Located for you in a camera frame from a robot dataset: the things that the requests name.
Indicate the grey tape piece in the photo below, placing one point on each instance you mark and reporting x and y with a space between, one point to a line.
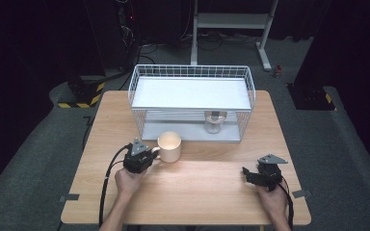
302 193
69 197

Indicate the glass jar with white lid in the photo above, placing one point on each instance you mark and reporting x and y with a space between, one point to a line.
215 123

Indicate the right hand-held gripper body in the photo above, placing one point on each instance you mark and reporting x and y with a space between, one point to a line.
269 174

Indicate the cream mug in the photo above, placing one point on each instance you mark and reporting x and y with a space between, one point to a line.
170 147

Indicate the person's right hand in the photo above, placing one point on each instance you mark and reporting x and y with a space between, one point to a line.
273 202

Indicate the small red object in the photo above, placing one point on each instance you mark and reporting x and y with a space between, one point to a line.
278 71

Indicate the person's left hand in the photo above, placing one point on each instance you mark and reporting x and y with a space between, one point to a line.
128 181

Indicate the white metal stand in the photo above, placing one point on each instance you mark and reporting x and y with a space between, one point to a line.
231 20

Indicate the black yellow striped stand base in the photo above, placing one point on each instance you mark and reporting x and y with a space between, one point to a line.
83 93
311 99

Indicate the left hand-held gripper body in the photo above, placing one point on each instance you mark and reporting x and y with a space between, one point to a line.
136 160

